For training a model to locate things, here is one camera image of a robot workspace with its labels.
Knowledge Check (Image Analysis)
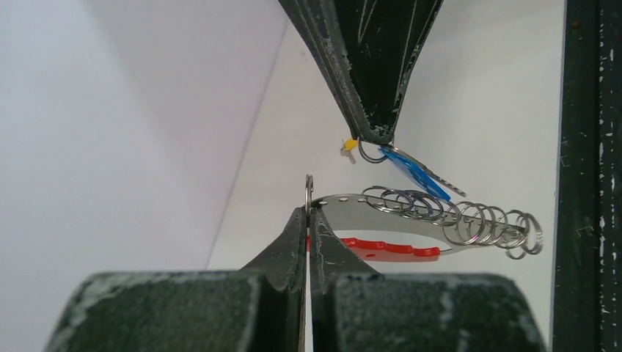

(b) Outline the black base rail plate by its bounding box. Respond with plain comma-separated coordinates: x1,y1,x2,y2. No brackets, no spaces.
552,1,621,351

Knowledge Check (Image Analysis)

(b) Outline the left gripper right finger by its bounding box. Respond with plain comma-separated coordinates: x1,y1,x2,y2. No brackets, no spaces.
310,210,546,351

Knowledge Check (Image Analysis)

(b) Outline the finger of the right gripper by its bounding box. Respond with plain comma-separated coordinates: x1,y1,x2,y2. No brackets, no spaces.
334,1,442,144
279,0,370,142

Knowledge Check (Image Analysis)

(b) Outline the red tag keyring with chain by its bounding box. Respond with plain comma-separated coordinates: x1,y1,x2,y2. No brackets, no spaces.
304,175,544,263

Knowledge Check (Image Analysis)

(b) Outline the yellow tagged key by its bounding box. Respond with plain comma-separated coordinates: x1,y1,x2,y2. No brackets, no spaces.
340,138,359,164

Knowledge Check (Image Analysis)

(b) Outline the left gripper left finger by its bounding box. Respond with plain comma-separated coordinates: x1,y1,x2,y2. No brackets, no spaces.
45,208,307,351

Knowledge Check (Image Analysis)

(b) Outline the blue tagged key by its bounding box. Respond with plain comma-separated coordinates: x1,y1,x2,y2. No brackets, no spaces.
358,142,467,201

